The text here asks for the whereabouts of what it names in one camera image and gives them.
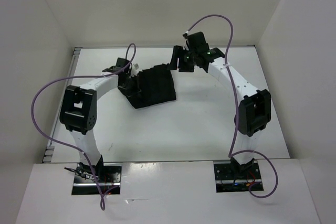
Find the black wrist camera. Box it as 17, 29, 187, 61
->
186, 31, 209, 53
115, 58, 131, 72

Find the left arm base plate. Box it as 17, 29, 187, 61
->
70, 163, 122, 196

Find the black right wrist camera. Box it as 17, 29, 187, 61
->
186, 31, 209, 53

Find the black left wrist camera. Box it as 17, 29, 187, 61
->
115, 58, 131, 72

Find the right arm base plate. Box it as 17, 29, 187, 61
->
213, 161, 264, 193

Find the black skirt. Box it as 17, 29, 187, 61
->
128, 64, 176, 109

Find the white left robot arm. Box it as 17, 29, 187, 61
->
59, 67, 139, 182

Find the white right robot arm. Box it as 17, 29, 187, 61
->
168, 46, 271, 178

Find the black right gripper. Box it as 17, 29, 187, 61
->
167, 45, 197, 72

